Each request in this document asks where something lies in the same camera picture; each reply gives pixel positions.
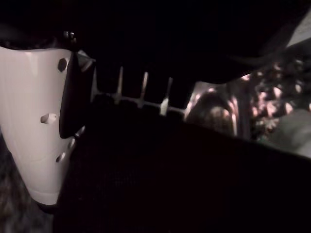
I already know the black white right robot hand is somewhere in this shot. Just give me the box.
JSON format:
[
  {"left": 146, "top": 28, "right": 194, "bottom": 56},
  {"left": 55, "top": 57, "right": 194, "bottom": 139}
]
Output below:
[{"left": 0, "top": 0, "right": 311, "bottom": 214}]

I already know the dark grey washing machine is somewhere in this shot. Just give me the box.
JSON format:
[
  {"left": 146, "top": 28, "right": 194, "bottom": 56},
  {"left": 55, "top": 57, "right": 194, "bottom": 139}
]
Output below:
[{"left": 0, "top": 12, "right": 311, "bottom": 233}]

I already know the white garment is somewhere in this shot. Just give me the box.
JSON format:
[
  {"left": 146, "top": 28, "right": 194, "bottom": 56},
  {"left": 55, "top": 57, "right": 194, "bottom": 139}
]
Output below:
[{"left": 267, "top": 109, "right": 311, "bottom": 159}]

